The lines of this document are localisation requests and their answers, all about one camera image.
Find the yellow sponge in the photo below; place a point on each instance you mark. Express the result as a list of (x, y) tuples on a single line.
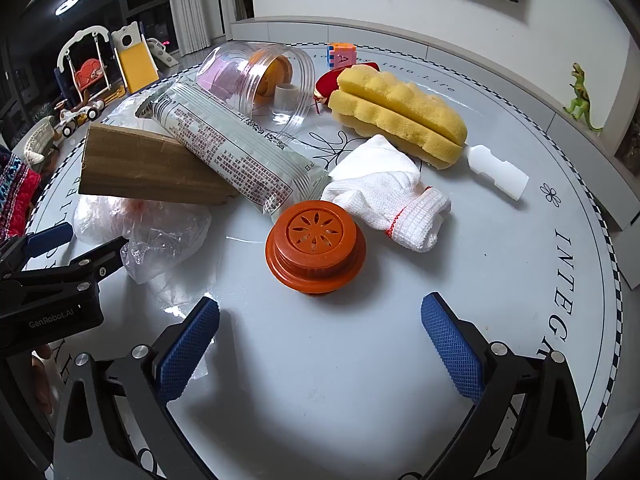
[(400, 110)]

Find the white basket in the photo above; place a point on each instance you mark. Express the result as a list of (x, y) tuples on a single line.
[(37, 140)]

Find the orange toy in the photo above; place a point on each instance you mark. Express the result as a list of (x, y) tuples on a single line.
[(272, 72)]

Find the clear plastic bag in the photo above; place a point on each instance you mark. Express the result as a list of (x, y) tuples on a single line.
[(150, 240)]

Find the white curtain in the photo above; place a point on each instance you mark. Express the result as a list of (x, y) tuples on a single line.
[(195, 0)]

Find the clear plastic jar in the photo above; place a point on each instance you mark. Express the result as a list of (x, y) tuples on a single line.
[(300, 90)]

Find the small white plastic bottle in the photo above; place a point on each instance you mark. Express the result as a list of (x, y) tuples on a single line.
[(495, 167)]

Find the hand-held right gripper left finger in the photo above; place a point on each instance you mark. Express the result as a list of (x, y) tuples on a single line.
[(187, 350)]

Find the toy swing set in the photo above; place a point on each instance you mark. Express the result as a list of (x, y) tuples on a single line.
[(87, 72)]

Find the person's left hand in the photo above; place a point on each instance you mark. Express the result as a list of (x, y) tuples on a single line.
[(42, 372)]

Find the colourful alphabet cube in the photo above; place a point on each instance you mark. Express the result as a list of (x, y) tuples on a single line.
[(341, 56)]

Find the white knit glove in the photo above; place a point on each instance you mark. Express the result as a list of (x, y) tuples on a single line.
[(395, 195)]

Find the green toy dinosaur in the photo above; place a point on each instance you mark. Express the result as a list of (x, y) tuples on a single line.
[(581, 100)]

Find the yellow toy slide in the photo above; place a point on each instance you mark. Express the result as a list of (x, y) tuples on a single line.
[(136, 57)]

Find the printed plastic wrapper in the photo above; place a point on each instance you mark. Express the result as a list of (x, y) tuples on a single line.
[(230, 150)]

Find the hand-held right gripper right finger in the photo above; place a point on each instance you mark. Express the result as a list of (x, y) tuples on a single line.
[(452, 345)]

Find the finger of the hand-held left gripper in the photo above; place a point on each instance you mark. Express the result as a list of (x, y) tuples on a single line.
[(50, 237), (102, 255)]

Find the orange plastic lid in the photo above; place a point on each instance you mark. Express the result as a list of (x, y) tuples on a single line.
[(315, 245)]

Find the red packet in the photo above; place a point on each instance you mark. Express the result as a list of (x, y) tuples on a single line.
[(326, 85)]

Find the brown cardboard piece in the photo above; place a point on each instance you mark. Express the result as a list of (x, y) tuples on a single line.
[(145, 165)]

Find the toy ride-on car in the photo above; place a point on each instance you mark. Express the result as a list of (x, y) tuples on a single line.
[(80, 110)]

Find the red patterned blanket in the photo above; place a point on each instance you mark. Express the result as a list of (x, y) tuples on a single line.
[(17, 195)]

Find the small white cup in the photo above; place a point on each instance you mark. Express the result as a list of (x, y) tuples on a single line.
[(286, 97)]

